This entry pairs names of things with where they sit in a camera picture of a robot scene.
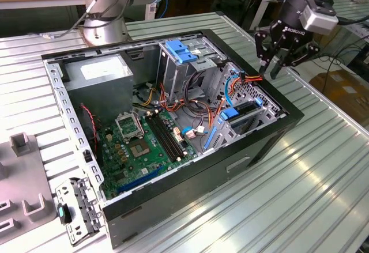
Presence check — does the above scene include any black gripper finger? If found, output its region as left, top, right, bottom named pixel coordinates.
left=270, top=41, right=321, bottom=80
left=254, top=21, right=283, bottom=74

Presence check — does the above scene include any blue data wire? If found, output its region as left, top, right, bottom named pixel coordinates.
left=223, top=67, right=242, bottom=107

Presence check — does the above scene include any hard disk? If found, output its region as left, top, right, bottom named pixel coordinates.
left=202, top=97, right=263, bottom=150

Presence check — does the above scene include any grey metal disk bay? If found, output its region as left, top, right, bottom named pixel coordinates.
left=201, top=61, right=285, bottom=154

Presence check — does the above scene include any black stand pole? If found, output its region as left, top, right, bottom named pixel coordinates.
left=239, top=0, right=265, bottom=32

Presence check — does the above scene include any brown cardboard floor box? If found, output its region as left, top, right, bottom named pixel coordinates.
left=310, top=68, right=369, bottom=121

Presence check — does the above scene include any metal slat side table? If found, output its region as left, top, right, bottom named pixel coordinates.
left=278, top=0, right=369, bottom=61

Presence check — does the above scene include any blue plastic drive latch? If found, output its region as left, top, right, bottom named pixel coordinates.
left=165, top=40, right=199, bottom=65

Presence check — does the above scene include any grey optical drive cage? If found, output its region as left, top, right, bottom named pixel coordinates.
left=157, top=35, right=228, bottom=104

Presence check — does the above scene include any black RAM slot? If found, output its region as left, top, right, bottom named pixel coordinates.
left=145, top=115, right=180, bottom=163
left=152, top=113, right=187, bottom=159

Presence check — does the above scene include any metal socket cover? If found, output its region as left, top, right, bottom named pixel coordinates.
left=114, top=111, right=145, bottom=143

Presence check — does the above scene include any black open PC case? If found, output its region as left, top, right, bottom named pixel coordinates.
left=40, top=28, right=306, bottom=250

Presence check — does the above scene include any CPU socket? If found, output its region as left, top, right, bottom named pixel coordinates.
left=128, top=139, right=152, bottom=159

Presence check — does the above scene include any grey power supply unit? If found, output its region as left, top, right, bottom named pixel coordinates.
left=62, top=54, right=135, bottom=124

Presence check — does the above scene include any green motherboard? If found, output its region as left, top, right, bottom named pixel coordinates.
left=96, top=110, right=199, bottom=201

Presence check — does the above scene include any blue expansion slot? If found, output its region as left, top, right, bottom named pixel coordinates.
left=116, top=165, right=165, bottom=195

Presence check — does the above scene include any black case fan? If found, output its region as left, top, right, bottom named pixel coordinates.
left=76, top=104, right=103, bottom=167

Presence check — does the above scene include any black latch with teal stripe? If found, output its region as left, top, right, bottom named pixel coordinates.
left=57, top=202, right=73, bottom=225

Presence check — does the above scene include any grey parts rack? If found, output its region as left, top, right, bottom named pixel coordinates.
left=0, top=131, right=58, bottom=238

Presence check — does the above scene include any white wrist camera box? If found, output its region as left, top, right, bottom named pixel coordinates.
left=299, top=5, right=338, bottom=35

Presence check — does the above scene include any black camera cable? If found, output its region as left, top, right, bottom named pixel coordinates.
left=336, top=15, right=369, bottom=25

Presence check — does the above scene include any orange flat wire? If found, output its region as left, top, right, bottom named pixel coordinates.
left=208, top=97, right=226, bottom=129

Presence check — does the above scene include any multicoloured wire bundle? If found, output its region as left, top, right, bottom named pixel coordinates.
left=135, top=71, right=220, bottom=127

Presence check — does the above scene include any white plug with thin wires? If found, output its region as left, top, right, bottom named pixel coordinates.
left=180, top=126, right=209, bottom=140

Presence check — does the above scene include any locking lever wire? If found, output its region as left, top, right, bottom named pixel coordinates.
left=133, top=110, right=145, bottom=137

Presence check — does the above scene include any red and black twisted wire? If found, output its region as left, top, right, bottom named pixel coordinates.
left=80, top=105, right=100, bottom=153

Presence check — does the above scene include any black cable with metal plug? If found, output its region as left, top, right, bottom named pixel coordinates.
left=28, top=0, right=136, bottom=39

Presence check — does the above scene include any metal card retention bracket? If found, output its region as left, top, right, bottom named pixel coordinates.
left=54, top=176, right=106, bottom=247

